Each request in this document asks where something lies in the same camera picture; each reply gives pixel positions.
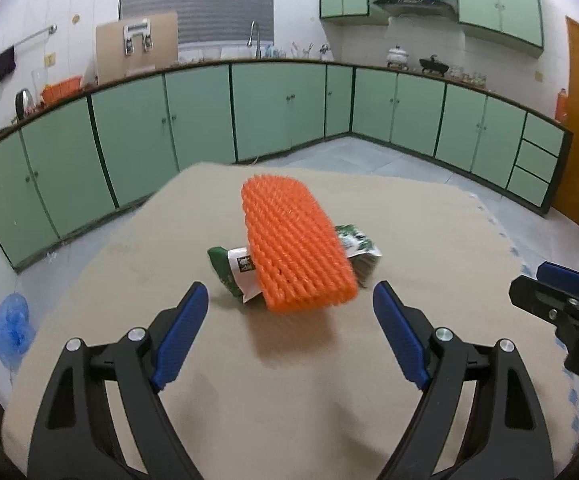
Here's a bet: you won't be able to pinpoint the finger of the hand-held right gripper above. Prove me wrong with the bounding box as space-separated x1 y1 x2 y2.
536 261 579 301
508 276 577 323

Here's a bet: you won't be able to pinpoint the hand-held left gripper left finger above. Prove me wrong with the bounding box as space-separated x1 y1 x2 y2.
27 281 210 480

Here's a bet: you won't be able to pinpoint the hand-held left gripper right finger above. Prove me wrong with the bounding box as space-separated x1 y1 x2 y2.
372 280 555 480

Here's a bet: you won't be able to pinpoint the green snack packet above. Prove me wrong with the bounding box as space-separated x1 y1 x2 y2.
206 224 384 306

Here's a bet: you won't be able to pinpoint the orange foam fruit net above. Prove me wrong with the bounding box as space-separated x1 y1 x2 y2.
241 174 359 316

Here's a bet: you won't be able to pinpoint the beige table cover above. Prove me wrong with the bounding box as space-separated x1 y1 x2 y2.
2 161 579 480

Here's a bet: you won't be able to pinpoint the blue plastic bag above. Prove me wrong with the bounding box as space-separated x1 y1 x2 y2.
0 292 38 371

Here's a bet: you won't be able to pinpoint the green lower kitchen cabinets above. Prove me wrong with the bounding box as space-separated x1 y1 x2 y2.
0 57 574 273

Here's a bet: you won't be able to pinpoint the green kitchen cabinets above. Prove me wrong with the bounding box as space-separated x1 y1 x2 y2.
318 0 544 51
0 57 574 273

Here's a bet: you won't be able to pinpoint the row of glass jars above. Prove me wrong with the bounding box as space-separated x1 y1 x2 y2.
449 67 487 86

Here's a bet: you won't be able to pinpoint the black wok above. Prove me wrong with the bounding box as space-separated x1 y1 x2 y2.
418 55 446 75

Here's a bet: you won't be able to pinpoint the orange plastic basket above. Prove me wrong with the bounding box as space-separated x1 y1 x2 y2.
40 76 84 106

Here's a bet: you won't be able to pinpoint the green upper kitchen cabinets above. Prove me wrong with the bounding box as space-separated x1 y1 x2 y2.
318 0 544 51

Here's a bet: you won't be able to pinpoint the cardboard box with dispenser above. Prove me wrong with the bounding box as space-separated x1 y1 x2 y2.
96 11 179 86

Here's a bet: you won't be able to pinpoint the range hood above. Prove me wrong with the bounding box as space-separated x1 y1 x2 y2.
372 0 457 18

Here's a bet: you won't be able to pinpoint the dark towel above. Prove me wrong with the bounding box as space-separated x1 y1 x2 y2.
0 46 16 85

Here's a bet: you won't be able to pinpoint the grey window blind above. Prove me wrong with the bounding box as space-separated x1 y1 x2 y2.
120 0 275 48

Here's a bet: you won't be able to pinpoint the metal bracket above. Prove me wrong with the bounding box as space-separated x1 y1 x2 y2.
122 19 151 55

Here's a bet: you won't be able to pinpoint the metal towel rail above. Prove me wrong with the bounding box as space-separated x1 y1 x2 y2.
0 24 58 68

